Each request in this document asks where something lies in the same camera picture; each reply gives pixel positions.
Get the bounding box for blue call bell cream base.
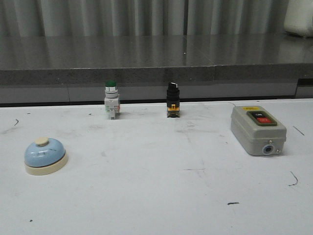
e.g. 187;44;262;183
24;137;68;176

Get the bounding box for grey stone counter ledge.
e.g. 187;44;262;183
0;33;313;105

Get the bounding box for white appliance on counter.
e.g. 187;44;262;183
284;0;313;37

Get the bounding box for black selector switch yellow base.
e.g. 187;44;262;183
167;82;180;118

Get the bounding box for green pushbutton switch white body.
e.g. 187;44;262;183
104;81;120;119

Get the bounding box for grey on off switch box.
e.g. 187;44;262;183
231;106;287;156

